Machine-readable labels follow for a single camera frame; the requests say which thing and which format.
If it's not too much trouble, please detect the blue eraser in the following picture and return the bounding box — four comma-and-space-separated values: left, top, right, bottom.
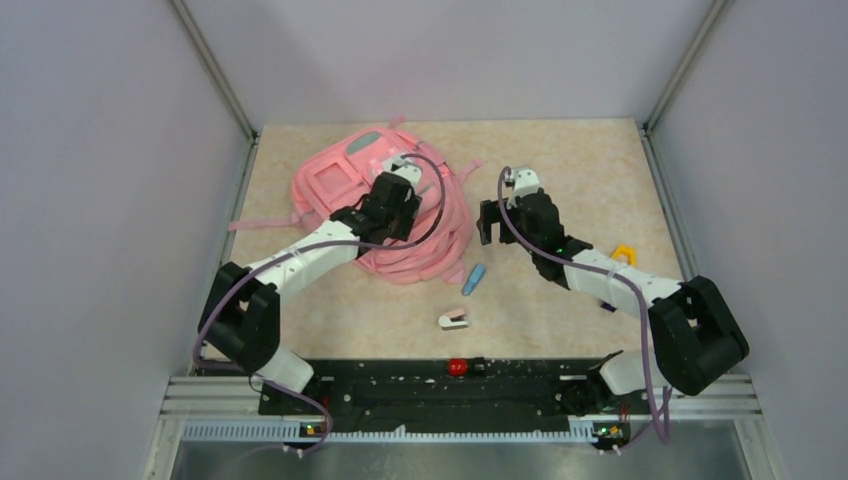
461, 264, 486, 296

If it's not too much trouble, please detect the pink student backpack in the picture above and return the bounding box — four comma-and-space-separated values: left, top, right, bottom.
229, 123, 482, 285

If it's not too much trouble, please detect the red black stamp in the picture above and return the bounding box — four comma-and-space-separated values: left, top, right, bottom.
447, 357, 487, 377

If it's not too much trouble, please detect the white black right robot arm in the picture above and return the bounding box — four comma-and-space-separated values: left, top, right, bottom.
476, 191, 750, 412

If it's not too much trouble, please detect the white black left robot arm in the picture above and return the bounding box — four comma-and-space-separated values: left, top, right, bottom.
198, 164, 422, 414

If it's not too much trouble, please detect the yellow triangular toy block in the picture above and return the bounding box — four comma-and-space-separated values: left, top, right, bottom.
610, 244, 638, 267

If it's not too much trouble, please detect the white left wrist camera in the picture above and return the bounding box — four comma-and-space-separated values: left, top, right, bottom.
382, 155, 423, 190

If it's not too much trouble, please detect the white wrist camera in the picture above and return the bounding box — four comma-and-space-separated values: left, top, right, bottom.
504, 167, 541, 198
382, 155, 423, 190

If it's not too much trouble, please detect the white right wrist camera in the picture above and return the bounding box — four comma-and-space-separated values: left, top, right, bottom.
504, 167, 541, 198

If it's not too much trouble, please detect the aluminium frame rail right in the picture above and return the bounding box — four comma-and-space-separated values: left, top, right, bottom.
639, 0, 735, 279

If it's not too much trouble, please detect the aluminium frame rail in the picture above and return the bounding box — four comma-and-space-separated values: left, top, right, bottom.
639, 0, 735, 279
168, 0, 261, 372

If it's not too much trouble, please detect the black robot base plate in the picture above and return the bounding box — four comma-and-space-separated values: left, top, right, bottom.
192, 357, 730, 439

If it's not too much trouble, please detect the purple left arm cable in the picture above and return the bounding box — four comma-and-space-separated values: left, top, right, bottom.
192, 153, 448, 455

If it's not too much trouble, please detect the aluminium frame rail left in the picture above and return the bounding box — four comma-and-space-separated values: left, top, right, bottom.
168, 0, 261, 372

